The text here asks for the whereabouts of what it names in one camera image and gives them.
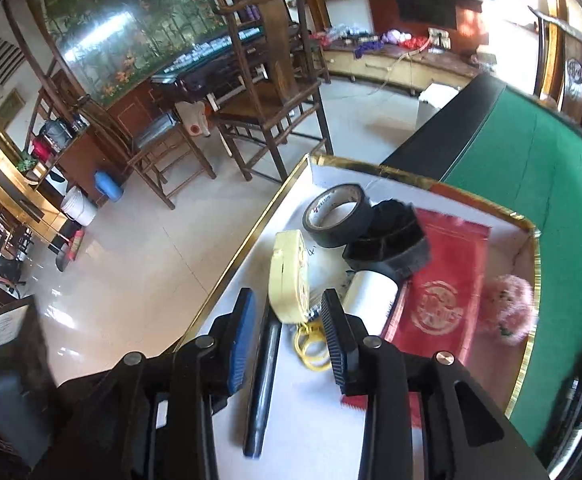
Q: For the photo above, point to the tall-back wooden chair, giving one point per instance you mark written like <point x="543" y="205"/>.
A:
<point x="271" y="105"/>

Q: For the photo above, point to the floral wall painting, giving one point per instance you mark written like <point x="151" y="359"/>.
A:
<point x="121" y="25"/>

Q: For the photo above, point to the black tape roll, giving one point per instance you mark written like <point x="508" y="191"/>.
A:
<point x="343" y="232"/>

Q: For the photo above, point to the red embroidered packet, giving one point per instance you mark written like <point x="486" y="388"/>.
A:
<point x="446" y="290"/>

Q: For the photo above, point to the blue plastic jug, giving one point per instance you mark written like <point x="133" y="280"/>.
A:
<point x="109" y="186"/>

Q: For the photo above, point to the white gold-rimmed cardboard box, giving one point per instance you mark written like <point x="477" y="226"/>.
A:
<point x="251" y="270"/>

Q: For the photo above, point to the white bucket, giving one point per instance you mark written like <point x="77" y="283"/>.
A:
<point x="80" y="206"/>

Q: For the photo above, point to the black plastic holder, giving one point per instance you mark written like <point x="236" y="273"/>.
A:
<point x="386" y="242"/>

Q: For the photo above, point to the dark wooden mahjong table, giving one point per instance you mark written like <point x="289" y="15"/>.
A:
<point x="211" y="72"/>

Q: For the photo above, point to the red cloth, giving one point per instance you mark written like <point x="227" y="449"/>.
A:
<point x="416" y="43"/>

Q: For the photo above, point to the row of mahjong tiles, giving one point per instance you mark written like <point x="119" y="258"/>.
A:
<point x="196" y="55"/>

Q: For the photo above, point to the purple plush toy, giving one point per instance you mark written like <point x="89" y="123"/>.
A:
<point x="396" y="37"/>

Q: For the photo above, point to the yellow printed case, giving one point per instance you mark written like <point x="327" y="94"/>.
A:
<point x="286" y="275"/>

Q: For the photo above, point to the wooden chair round medallion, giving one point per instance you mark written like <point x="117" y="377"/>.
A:
<point x="566" y="70"/>

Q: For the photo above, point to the pink plush ball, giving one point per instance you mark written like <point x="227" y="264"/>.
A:
<point x="511" y="310"/>

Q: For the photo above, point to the black pen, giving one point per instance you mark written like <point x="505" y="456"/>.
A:
<point x="263" y="385"/>

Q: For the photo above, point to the low wooden television cabinet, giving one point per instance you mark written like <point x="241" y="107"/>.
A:
<point x="421" y="67"/>

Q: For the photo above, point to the wooden chair dark seat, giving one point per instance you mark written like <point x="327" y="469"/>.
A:
<point x="156" y="140"/>

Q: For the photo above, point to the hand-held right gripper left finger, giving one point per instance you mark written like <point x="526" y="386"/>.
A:
<point x="241" y="341"/>

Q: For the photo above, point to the wooden side cabinet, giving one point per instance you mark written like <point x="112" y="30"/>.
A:
<point x="66" y="160"/>

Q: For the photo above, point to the red broom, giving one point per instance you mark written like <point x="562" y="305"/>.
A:
<point x="71" y="250"/>

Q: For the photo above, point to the clear plastic bags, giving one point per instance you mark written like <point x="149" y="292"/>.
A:
<point x="351" y="34"/>

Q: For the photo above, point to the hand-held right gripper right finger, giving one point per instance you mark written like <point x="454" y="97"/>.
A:
<point x="333" y="341"/>

